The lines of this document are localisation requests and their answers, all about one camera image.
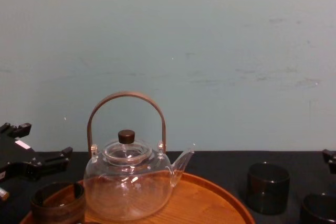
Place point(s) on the glass lid with dark knob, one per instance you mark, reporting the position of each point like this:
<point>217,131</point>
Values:
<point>126,136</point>

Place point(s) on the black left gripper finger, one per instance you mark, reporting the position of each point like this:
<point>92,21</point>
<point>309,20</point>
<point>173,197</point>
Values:
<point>21,129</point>
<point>50,162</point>

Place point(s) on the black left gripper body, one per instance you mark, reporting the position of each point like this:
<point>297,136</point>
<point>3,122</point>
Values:
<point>13,154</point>

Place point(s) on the round wooden tray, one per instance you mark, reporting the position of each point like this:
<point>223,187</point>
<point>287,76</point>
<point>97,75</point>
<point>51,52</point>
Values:
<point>199,203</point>

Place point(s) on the smoky dark glass cup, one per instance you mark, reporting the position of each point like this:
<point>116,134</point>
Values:
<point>319,209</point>
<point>59,208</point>
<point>267,190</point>

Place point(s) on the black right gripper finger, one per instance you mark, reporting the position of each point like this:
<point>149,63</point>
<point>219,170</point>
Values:
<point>333,159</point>

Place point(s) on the black table cloth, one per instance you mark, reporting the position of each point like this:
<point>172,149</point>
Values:
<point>218,163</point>

